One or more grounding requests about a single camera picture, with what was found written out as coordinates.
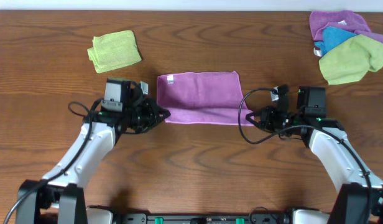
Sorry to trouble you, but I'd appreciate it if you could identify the pink microfiber cloth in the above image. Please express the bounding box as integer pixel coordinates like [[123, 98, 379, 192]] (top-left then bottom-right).
[[157, 71, 251, 126]]

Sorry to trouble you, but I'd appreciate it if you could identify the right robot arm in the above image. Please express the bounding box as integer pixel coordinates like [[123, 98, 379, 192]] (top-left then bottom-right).
[[246, 103, 383, 223]]

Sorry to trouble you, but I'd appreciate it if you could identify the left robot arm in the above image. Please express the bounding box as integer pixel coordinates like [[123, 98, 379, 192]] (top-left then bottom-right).
[[4, 95, 170, 223]]

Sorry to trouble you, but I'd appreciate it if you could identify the folded light green cloth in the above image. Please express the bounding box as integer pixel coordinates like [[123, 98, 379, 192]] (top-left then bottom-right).
[[87, 30, 142, 73]]

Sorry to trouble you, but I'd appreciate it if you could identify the crumpled green cloth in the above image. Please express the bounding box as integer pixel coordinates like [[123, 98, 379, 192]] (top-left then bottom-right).
[[319, 35, 383, 85]]

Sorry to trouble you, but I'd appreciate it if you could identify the crumpled blue cloth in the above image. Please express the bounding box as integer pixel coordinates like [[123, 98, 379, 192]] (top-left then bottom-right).
[[313, 27, 356, 57]]

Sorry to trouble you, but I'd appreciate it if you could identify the crumpled purple cloth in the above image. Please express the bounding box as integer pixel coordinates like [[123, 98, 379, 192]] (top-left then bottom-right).
[[309, 10, 383, 43]]

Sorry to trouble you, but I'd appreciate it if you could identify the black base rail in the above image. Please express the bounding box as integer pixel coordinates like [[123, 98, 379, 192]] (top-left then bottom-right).
[[113, 212, 292, 224]]

